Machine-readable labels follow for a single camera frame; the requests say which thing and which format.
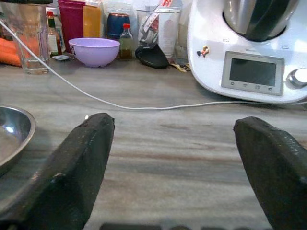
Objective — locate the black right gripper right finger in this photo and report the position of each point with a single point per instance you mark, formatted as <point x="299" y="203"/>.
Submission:
<point x="275" y="167"/>

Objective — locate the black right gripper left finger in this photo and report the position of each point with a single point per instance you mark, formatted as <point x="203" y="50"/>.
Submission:
<point x="72" y="172"/>

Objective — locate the stainless steel plate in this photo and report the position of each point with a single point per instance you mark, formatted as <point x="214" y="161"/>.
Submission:
<point x="10" y="134"/>

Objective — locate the small white card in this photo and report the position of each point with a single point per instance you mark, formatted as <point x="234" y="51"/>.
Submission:
<point x="62" y="57"/>

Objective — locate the purple plastic bowl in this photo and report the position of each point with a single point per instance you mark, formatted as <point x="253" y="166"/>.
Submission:
<point x="94" y="51"/>

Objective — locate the white kitchen food processor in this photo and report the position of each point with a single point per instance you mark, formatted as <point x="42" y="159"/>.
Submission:
<point x="239" y="45"/>

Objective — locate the orange cloth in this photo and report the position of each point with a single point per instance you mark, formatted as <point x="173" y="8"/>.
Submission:
<point x="8" y="54"/>

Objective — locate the small cartoon sticker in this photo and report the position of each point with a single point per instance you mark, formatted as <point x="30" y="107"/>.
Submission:
<point x="203" y="51"/>

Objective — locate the hot sauce bottle red cap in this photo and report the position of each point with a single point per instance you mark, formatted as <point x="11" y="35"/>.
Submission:
<point x="54" y="36"/>

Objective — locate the yellow crumpled wrapper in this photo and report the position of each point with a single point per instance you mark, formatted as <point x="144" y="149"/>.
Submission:
<point x="181" y="66"/>

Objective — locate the small oil bottle red cap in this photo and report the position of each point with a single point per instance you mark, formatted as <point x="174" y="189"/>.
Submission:
<point x="126" y="43"/>

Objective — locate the black curved plastic lid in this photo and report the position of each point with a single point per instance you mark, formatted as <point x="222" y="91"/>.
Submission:
<point x="152" y="57"/>

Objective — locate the clear drinking glass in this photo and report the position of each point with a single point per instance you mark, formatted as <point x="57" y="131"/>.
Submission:
<point x="30" y="38"/>

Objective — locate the magenta carton box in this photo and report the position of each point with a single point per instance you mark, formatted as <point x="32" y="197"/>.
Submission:
<point x="72" y="21"/>

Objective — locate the orange juice carton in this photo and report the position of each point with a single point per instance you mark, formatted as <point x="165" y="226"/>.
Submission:
<point x="91" y="21"/>

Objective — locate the dark blue jar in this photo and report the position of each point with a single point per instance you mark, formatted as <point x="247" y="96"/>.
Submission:
<point x="118" y="25"/>

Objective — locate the clear plastic measuring jug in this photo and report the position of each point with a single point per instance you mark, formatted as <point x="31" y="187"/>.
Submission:
<point x="147" y="26"/>

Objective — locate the white squeeze tube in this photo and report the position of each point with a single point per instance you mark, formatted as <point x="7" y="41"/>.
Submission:
<point x="169" y="33"/>

